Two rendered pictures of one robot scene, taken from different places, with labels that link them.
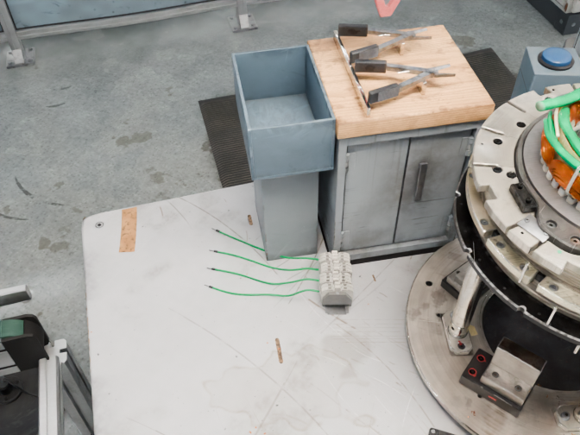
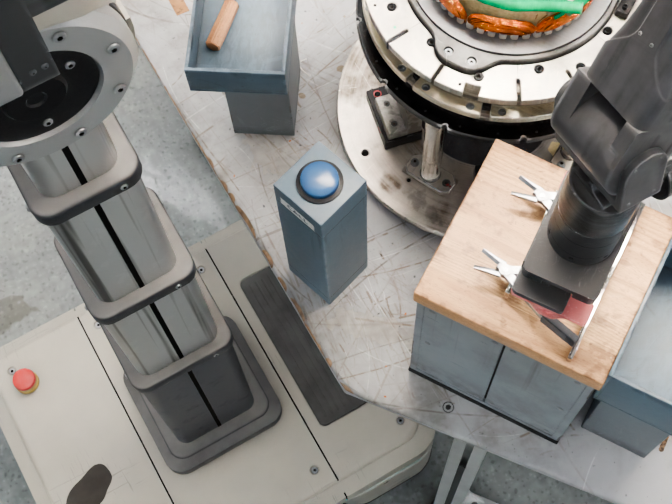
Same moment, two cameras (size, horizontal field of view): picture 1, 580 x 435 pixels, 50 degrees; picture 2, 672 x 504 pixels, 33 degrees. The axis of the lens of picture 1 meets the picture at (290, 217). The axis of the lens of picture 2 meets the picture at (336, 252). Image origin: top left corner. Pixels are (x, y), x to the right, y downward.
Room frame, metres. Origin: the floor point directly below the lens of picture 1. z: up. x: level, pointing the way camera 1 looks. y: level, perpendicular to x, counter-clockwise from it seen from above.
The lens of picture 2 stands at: (1.12, -0.04, 2.11)
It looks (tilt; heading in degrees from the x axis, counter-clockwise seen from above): 68 degrees down; 222
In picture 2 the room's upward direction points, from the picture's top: 5 degrees counter-clockwise
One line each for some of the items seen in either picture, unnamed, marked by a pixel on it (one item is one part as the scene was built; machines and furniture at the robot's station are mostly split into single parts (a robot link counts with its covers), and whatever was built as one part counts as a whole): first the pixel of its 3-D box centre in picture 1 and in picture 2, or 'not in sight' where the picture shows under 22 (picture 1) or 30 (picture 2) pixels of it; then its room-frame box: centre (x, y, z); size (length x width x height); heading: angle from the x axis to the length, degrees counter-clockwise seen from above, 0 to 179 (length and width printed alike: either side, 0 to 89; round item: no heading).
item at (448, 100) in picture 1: (394, 77); (545, 260); (0.69, -0.14, 1.05); 0.20 x 0.19 x 0.02; 99
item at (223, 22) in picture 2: not in sight; (222, 24); (0.67, -0.59, 1.03); 0.06 x 0.02 x 0.02; 18
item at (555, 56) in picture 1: (557, 56); (319, 179); (0.75, -0.38, 1.04); 0.04 x 0.04 x 0.01
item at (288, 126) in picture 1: (283, 165); (660, 365); (0.67, 0.01, 0.92); 0.17 x 0.11 x 0.28; 9
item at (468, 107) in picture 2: not in sight; (448, 97); (0.60, -0.33, 1.05); 0.08 x 0.02 x 0.01; 99
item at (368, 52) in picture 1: (363, 53); not in sight; (0.70, -0.10, 1.09); 0.04 x 0.01 x 0.02; 114
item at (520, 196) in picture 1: (523, 196); (627, 1); (0.42, -0.23, 1.10); 0.03 x 0.01 x 0.01; 9
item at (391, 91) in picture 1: (383, 93); not in sight; (0.62, -0.12, 1.09); 0.04 x 0.01 x 0.02; 114
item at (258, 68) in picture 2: not in sight; (257, 43); (0.61, -0.59, 0.92); 0.25 x 0.11 x 0.28; 33
